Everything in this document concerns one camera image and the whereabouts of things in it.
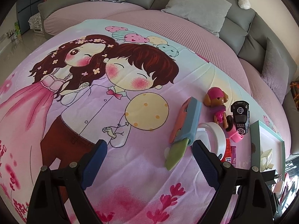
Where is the puppy toy figure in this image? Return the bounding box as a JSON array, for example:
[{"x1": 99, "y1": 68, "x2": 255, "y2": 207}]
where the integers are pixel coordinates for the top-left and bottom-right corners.
[{"x1": 203, "y1": 87, "x2": 229, "y2": 129}]

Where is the black toy car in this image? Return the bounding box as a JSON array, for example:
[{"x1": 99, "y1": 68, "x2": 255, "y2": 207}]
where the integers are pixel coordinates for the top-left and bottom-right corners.
[{"x1": 230, "y1": 100, "x2": 250, "y2": 134}]

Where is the teal cardboard box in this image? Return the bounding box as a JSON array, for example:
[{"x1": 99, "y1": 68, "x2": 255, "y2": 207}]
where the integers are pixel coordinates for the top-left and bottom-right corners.
[{"x1": 248, "y1": 120, "x2": 286, "y2": 185}]

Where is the pink plastic toy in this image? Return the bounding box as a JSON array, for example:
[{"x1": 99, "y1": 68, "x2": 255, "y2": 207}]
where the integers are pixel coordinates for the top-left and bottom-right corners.
[{"x1": 228, "y1": 126, "x2": 248, "y2": 143}]

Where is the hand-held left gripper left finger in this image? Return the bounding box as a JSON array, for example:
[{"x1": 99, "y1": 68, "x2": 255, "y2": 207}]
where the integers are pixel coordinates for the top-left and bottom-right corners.
[{"x1": 27, "y1": 139, "x2": 108, "y2": 224}]

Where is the toy knife with green blade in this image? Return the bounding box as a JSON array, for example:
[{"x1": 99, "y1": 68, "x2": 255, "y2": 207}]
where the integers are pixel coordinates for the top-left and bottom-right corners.
[{"x1": 165, "y1": 97, "x2": 202, "y2": 171}]

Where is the red and white tube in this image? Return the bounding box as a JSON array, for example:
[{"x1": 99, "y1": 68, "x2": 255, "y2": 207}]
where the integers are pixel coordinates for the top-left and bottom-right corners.
[{"x1": 223, "y1": 138, "x2": 234, "y2": 164}]

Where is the grey purple pillow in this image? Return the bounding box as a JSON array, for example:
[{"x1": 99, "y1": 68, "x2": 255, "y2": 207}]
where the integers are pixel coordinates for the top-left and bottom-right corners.
[{"x1": 260, "y1": 37, "x2": 296, "y2": 104}]

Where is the purple lighter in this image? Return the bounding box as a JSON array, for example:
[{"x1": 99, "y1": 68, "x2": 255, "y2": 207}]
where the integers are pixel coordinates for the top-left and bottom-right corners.
[{"x1": 230, "y1": 145, "x2": 237, "y2": 168}]

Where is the white phone stand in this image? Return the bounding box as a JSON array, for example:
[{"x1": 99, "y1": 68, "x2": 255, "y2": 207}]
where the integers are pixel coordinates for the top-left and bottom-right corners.
[{"x1": 260, "y1": 148, "x2": 275, "y2": 172}]

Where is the printed cartoon blanket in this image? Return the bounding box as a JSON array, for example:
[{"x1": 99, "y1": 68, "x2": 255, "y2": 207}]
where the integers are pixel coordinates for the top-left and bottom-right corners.
[{"x1": 0, "y1": 19, "x2": 292, "y2": 224}]

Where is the orange bag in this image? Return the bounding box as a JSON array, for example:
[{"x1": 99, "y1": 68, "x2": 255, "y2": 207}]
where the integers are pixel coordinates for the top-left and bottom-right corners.
[{"x1": 290, "y1": 82, "x2": 299, "y2": 111}]

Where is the pink sofa seat cover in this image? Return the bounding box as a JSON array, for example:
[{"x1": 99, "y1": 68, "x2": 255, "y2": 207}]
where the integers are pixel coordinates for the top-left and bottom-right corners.
[{"x1": 43, "y1": 0, "x2": 290, "y2": 154}]

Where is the white lace cover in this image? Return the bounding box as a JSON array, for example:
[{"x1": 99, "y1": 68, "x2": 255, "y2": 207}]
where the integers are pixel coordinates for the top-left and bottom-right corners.
[{"x1": 28, "y1": 13, "x2": 45, "y2": 32}]

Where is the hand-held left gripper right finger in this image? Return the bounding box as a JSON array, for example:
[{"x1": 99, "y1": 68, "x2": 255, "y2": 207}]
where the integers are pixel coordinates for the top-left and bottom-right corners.
[{"x1": 192, "y1": 139, "x2": 274, "y2": 224}]

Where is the blue grey cabinet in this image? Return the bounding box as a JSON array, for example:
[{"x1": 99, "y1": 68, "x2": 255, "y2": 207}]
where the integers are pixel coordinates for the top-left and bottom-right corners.
[{"x1": 16, "y1": 0, "x2": 45, "y2": 31}]

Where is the light grey pillow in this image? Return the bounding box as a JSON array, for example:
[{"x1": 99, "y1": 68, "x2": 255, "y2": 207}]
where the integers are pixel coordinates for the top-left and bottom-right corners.
[{"x1": 161, "y1": 0, "x2": 232, "y2": 33}]

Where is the white wrist band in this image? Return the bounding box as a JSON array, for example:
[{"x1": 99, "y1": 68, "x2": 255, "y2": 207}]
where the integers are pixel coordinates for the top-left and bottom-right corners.
[{"x1": 195, "y1": 121, "x2": 228, "y2": 161}]

